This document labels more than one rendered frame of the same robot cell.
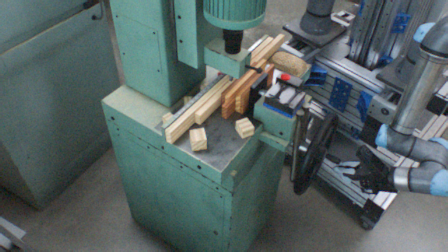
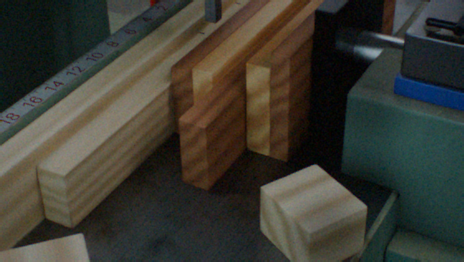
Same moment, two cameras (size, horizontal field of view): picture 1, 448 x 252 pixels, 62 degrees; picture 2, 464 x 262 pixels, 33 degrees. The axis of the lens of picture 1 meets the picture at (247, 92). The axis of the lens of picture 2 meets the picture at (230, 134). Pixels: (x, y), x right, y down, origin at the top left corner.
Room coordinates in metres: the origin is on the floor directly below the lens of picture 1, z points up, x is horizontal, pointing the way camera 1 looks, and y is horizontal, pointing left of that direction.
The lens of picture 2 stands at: (0.44, 0.03, 1.21)
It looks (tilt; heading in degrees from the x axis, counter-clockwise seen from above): 35 degrees down; 2
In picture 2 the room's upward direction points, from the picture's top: 1 degrees counter-clockwise
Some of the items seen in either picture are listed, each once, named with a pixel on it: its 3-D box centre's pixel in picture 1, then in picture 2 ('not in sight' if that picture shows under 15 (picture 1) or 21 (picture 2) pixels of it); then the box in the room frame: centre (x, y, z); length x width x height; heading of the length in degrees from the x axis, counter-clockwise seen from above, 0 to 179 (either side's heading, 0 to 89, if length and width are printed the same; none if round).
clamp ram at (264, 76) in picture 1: (266, 94); (391, 55); (0.89, -0.06, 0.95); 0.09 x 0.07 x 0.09; 152
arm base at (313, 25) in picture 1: (317, 17); not in sight; (1.55, -0.29, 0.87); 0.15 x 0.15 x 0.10
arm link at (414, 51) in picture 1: (430, 43); not in sight; (1.23, -0.68, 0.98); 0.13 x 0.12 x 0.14; 65
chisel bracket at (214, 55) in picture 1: (227, 59); not in sight; (0.95, 0.07, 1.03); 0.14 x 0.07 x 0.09; 62
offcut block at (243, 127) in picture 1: (244, 127); (311, 218); (0.77, 0.00, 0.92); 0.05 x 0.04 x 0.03; 33
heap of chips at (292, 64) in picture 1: (288, 60); not in sight; (1.13, -0.14, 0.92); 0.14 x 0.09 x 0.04; 62
